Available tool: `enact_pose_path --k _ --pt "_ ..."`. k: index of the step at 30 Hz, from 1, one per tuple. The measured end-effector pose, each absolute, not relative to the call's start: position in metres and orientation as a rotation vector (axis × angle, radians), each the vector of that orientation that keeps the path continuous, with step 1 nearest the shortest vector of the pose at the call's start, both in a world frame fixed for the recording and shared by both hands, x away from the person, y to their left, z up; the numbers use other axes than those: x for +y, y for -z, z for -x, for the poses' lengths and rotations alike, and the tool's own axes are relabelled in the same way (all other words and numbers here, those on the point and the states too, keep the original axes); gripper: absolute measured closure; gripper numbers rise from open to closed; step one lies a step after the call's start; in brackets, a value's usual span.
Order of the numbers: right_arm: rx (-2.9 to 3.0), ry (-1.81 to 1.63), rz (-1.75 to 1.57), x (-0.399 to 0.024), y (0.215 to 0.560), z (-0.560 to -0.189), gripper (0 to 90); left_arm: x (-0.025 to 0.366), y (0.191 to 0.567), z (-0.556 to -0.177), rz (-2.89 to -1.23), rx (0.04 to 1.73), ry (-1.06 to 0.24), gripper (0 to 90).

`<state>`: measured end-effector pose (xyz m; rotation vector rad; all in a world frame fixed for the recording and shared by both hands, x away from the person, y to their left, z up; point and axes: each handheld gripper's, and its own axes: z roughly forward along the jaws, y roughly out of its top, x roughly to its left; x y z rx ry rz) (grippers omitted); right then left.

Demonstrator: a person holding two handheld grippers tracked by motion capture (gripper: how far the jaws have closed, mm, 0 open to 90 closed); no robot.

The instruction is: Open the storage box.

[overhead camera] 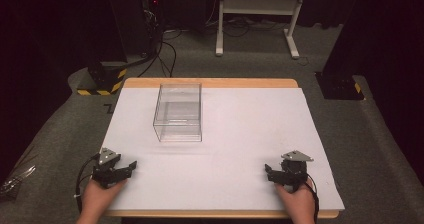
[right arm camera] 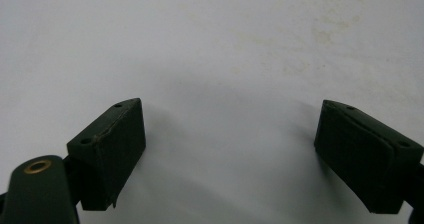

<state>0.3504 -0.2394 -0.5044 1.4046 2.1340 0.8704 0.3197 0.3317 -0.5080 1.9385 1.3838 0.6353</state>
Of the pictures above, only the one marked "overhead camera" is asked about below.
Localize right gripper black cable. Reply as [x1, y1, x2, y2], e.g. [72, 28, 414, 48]
[305, 173, 320, 215]

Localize clear plastic box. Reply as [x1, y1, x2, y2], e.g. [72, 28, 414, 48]
[152, 82, 203, 143]

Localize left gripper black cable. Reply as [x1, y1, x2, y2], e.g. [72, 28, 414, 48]
[74, 153, 101, 214]

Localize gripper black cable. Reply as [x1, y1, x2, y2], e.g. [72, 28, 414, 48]
[74, 153, 101, 214]
[305, 173, 320, 215]

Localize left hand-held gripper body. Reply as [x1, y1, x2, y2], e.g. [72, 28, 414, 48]
[91, 147, 131, 189]

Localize clear plastic wrapper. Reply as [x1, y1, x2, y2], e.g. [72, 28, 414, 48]
[0, 164, 37, 198]

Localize white paper sheet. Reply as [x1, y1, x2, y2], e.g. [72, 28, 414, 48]
[100, 87, 346, 212]

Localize person's left hand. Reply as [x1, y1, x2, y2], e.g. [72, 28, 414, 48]
[75, 177, 128, 224]

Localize white metal stand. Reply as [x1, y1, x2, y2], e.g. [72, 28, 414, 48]
[215, 0, 308, 60]

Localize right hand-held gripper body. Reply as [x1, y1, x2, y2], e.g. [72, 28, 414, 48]
[270, 150, 315, 194]

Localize black equipment rack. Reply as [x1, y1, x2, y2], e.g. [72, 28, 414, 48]
[105, 0, 168, 60]

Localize person's right hand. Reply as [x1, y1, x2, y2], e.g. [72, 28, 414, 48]
[274, 178, 317, 224]

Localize black yellow striped stand base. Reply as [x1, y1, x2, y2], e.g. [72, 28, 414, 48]
[76, 61, 129, 97]

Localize black floor cables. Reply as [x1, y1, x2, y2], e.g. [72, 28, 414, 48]
[126, 27, 188, 79]

